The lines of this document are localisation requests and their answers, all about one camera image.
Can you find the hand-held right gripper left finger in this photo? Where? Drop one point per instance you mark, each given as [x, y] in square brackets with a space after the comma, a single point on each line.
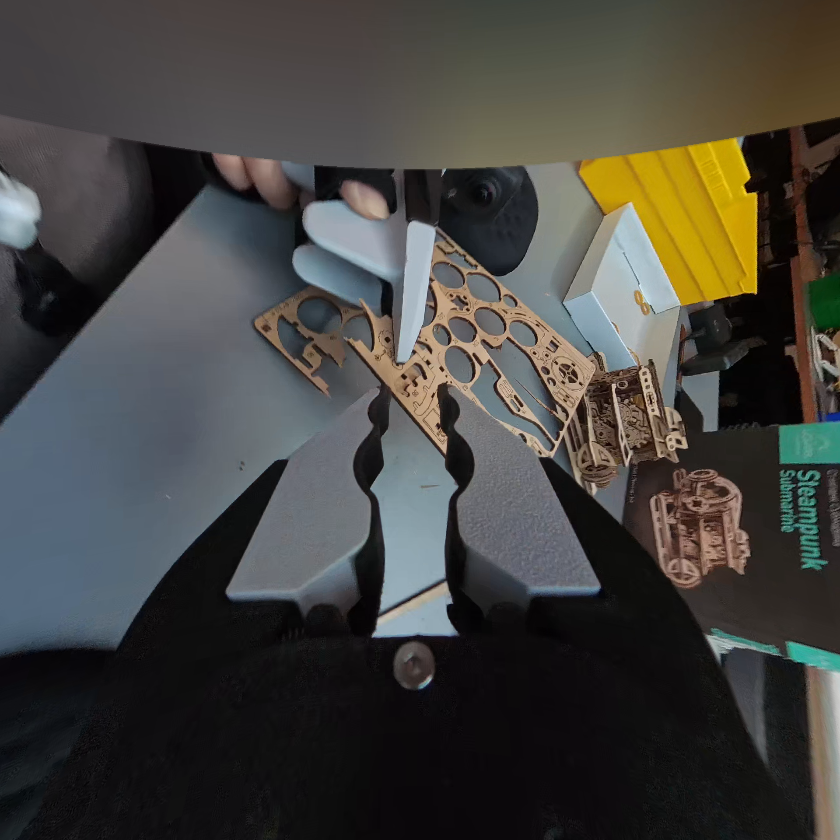
[302, 518]

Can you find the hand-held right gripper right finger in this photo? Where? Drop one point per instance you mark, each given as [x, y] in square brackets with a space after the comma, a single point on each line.
[525, 518]

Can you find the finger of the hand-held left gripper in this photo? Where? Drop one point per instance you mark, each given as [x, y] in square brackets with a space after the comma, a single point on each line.
[415, 289]

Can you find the laser-cut wooden parts sheet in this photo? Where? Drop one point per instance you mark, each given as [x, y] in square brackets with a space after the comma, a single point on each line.
[459, 303]

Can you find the assembled wooden submarine model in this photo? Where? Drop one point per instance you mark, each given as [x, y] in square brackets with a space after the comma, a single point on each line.
[623, 420]

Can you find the black model kit box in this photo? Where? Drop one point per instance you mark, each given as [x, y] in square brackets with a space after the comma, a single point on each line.
[722, 525]

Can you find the person's left hand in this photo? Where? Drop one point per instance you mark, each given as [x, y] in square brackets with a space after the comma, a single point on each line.
[262, 180]

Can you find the white cardboard box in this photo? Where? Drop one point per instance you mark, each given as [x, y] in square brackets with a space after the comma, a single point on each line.
[610, 275]

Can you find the yellow plastic bin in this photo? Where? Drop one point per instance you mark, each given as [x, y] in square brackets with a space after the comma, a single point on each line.
[682, 210]

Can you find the dark grey object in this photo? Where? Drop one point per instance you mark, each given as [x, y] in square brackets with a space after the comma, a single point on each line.
[712, 341]

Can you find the person's grey clothing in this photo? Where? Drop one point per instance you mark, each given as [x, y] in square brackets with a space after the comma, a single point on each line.
[98, 197]

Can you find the green crate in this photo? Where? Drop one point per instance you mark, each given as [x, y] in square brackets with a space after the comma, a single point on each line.
[824, 302]

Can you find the wooden shelf frame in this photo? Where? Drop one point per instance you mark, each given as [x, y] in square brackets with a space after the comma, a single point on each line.
[802, 262]

